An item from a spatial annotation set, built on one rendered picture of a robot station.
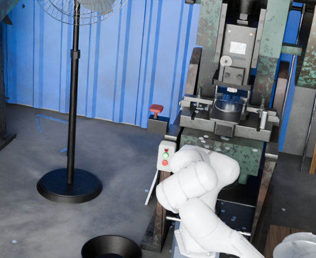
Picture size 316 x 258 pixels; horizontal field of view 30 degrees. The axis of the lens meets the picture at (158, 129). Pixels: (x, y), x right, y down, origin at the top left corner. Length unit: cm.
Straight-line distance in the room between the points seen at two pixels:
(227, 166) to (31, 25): 252
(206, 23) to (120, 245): 119
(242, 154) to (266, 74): 50
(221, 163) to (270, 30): 77
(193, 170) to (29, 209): 161
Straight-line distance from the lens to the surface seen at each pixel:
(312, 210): 376
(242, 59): 287
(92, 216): 337
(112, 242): 311
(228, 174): 226
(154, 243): 314
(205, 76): 319
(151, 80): 426
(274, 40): 279
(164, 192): 201
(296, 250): 268
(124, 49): 423
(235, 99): 302
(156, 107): 285
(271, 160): 282
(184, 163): 205
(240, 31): 284
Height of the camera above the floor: 186
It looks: 25 degrees down
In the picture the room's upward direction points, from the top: 6 degrees clockwise
